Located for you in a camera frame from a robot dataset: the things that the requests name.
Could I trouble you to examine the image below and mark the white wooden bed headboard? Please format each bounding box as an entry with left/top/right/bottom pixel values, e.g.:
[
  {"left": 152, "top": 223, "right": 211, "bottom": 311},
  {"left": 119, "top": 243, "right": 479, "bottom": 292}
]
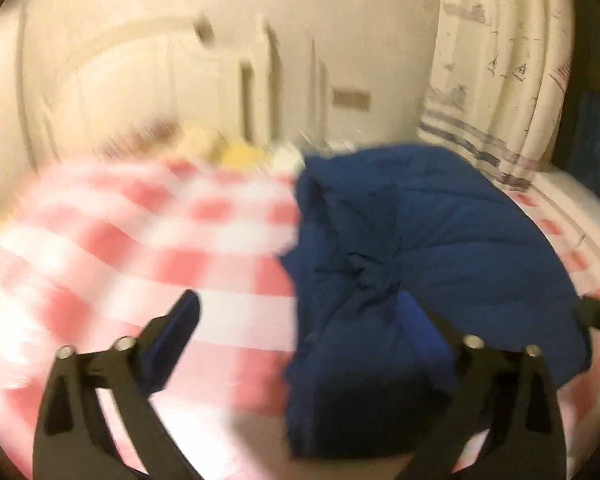
[{"left": 44, "top": 14, "right": 277, "bottom": 157}]

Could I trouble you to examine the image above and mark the gold wall socket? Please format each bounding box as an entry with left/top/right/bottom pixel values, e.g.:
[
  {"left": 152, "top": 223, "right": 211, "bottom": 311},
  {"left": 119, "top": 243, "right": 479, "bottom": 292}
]
[{"left": 331, "top": 88, "right": 372, "bottom": 110}]

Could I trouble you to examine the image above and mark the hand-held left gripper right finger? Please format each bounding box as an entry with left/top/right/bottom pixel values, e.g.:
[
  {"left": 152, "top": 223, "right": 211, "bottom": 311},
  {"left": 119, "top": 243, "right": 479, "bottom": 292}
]
[{"left": 399, "top": 290, "right": 567, "bottom": 480}]

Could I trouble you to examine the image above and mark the red white checked plastic sheet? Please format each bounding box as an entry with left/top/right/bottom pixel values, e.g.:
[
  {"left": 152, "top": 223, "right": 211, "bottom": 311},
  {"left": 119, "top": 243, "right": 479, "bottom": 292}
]
[{"left": 0, "top": 156, "right": 600, "bottom": 480}]

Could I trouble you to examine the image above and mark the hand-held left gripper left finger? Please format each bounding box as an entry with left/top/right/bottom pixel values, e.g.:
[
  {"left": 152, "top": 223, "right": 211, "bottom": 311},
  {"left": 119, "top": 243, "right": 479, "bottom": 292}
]
[{"left": 32, "top": 290, "right": 202, "bottom": 480}]

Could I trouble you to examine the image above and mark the navy blue puffer jacket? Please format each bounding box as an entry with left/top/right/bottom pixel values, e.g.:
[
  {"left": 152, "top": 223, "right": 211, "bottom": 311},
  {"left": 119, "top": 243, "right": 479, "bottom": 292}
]
[{"left": 279, "top": 144, "right": 597, "bottom": 462}]

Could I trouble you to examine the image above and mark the white bedside table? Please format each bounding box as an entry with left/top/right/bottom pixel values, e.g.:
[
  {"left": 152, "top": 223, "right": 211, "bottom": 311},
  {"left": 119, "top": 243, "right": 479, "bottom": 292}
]
[{"left": 271, "top": 143, "right": 307, "bottom": 173}]

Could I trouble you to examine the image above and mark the patterned round pillow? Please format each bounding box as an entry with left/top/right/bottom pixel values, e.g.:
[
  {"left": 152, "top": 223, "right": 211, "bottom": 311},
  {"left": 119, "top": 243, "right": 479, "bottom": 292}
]
[{"left": 100, "top": 121, "right": 182, "bottom": 157}]

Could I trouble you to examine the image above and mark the beige pillow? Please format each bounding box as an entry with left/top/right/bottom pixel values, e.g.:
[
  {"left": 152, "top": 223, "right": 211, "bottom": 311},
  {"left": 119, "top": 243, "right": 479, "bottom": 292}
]
[{"left": 177, "top": 126, "right": 227, "bottom": 162}]

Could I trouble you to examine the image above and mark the white wardrobe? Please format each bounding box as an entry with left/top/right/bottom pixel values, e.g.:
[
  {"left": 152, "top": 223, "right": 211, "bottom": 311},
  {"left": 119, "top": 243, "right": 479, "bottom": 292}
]
[{"left": 0, "top": 10, "right": 28, "bottom": 223}]

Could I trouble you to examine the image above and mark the white window ledge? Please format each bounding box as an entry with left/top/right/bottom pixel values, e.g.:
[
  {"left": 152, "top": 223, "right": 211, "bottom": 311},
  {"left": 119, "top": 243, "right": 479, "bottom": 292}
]
[{"left": 524, "top": 166, "right": 600, "bottom": 283}]

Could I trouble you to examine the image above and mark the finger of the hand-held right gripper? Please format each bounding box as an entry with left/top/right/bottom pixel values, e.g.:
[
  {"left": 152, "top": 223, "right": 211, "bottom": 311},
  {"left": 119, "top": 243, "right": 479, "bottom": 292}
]
[{"left": 574, "top": 297, "right": 600, "bottom": 334}]

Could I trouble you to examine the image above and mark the dark window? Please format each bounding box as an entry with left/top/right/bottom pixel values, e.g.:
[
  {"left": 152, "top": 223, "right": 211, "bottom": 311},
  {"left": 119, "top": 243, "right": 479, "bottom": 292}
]
[{"left": 555, "top": 0, "right": 600, "bottom": 183}]

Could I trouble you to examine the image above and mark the yellow pillow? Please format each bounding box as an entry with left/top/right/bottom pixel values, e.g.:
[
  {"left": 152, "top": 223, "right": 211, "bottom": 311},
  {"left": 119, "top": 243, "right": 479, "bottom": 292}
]
[{"left": 220, "top": 142, "right": 272, "bottom": 172}]

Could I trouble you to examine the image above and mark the cream sailboat print curtain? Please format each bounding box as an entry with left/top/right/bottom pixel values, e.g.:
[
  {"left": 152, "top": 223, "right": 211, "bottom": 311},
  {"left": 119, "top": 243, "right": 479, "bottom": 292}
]
[{"left": 416, "top": 0, "right": 577, "bottom": 192}]

